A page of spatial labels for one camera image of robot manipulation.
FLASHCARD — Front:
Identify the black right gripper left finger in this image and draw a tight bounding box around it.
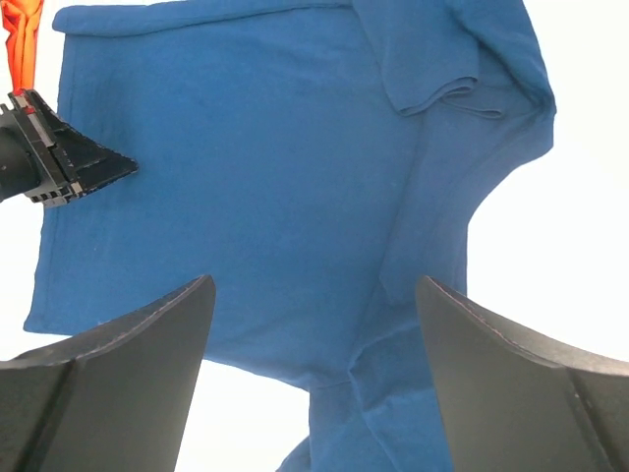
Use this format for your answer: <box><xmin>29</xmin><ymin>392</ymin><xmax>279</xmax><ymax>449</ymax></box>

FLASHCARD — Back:
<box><xmin>1</xmin><ymin>276</ymin><xmax>215</xmax><ymax>472</ymax></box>

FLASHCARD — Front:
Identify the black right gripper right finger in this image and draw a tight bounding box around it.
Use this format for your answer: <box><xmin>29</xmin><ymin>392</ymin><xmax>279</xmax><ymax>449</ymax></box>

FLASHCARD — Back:
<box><xmin>416</xmin><ymin>277</ymin><xmax>628</xmax><ymax>472</ymax></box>

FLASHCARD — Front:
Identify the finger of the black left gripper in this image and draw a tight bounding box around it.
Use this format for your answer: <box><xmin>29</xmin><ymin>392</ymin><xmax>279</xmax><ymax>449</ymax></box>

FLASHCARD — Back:
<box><xmin>29</xmin><ymin>90</ymin><xmax>139</xmax><ymax>197</ymax></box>

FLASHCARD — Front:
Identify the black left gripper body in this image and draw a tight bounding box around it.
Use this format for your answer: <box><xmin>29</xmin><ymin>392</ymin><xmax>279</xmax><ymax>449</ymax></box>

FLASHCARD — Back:
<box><xmin>1</xmin><ymin>88</ymin><xmax>82</xmax><ymax>207</ymax></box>

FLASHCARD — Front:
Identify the navy blue t-shirt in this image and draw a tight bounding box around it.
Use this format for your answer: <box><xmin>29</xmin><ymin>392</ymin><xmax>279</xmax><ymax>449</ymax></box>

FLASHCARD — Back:
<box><xmin>25</xmin><ymin>0</ymin><xmax>555</xmax><ymax>471</ymax></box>

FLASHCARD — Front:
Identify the folded orange t-shirt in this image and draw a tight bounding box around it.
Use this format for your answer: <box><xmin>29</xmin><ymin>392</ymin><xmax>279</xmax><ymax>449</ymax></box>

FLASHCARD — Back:
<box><xmin>1</xmin><ymin>0</ymin><xmax>44</xmax><ymax>91</ymax></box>

